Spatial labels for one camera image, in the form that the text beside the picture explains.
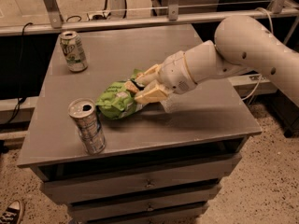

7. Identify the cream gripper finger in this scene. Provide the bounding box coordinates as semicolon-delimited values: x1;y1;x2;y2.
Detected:
135;64;161;86
135;80;172;105

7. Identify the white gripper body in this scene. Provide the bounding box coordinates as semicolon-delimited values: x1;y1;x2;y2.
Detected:
158;51;197;94

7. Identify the green rice chip bag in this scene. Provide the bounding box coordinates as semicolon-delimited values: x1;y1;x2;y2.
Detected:
95;69;144;119

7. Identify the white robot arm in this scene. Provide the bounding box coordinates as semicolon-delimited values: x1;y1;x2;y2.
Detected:
135;16;299;105

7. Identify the redbull can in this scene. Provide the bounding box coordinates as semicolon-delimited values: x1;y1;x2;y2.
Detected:
68;98;106;155

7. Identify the green 7up can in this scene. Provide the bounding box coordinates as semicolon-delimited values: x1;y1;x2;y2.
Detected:
59;31;88;72

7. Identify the grey drawer cabinet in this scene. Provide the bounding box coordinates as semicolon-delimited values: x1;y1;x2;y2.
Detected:
18;25;261;224

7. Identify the white power strip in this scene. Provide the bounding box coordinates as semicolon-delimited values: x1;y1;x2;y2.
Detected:
87;12;110;21

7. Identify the black white sneaker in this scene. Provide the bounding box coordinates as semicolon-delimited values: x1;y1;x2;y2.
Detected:
0;200;24;224

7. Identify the metal railing frame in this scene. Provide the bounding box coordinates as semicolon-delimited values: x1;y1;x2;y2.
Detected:
0;0;298;36

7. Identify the black cable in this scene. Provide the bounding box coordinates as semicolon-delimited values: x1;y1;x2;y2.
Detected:
3;21;35;126

